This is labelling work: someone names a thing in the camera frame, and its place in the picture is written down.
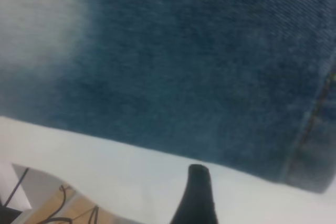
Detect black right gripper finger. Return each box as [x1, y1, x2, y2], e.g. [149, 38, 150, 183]
[169, 164, 219, 224]

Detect blue denim elastic-waist pants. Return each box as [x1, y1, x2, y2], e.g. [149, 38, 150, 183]
[0, 0, 336, 195]

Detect white table leg panel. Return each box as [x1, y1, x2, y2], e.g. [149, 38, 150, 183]
[12, 163, 35, 209]

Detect black floor object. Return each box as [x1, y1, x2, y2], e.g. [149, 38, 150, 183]
[0, 204, 22, 224]

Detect looped black floor cable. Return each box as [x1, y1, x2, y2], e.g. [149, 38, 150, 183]
[41, 184, 73, 224]
[88, 205, 100, 224]

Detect straight black cable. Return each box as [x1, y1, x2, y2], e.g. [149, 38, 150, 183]
[5, 167, 29, 206]

